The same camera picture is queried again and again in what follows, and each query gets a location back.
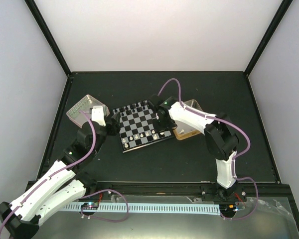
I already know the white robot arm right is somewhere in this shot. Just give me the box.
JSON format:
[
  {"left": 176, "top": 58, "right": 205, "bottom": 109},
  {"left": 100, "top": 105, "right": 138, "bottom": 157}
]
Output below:
[{"left": 147, "top": 94, "right": 239, "bottom": 201}]

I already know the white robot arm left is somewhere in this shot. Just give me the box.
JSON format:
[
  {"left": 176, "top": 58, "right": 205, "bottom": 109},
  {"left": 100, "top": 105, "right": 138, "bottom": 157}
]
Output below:
[{"left": 0, "top": 109, "right": 121, "bottom": 239}]

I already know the gold metal tin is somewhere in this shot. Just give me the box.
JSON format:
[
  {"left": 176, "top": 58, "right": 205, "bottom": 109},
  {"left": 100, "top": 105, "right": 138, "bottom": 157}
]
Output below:
[{"left": 173, "top": 99, "right": 202, "bottom": 140}]

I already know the black white chessboard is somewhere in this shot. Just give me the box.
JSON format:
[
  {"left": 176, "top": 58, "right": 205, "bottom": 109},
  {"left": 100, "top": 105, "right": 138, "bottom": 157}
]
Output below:
[{"left": 112, "top": 100, "right": 173, "bottom": 153}]

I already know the pink metal tin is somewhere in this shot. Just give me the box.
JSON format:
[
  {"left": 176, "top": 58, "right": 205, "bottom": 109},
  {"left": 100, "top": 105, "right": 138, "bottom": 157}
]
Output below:
[{"left": 66, "top": 95, "right": 110, "bottom": 128}]

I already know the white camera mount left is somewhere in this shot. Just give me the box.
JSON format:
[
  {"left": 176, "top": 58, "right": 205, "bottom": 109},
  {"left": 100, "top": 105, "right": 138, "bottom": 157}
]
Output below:
[{"left": 91, "top": 105, "right": 106, "bottom": 126}]

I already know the black front rail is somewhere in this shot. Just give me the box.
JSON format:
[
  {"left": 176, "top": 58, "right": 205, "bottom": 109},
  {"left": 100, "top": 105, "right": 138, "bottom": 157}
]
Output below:
[{"left": 85, "top": 182, "right": 292, "bottom": 201}]

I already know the white slotted cable duct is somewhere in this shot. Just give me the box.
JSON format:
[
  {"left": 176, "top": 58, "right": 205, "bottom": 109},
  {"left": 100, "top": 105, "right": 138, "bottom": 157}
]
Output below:
[{"left": 60, "top": 202, "right": 220, "bottom": 216}]

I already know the black frame post left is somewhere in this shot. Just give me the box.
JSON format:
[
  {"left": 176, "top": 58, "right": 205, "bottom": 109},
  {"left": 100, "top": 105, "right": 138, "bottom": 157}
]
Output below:
[{"left": 24, "top": 0, "right": 71, "bottom": 76}]

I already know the black frame post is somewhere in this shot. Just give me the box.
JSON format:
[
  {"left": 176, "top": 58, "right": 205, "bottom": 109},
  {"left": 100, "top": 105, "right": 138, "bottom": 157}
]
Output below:
[
  {"left": 244, "top": 0, "right": 293, "bottom": 77},
  {"left": 24, "top": 0, "right": 71, "bottom": 76}
]

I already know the black frame post right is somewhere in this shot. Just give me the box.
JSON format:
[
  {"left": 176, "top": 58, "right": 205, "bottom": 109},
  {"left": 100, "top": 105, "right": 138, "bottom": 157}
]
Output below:
[{"left": 244, "top": 0, "right": 293, "bottom": 77}]

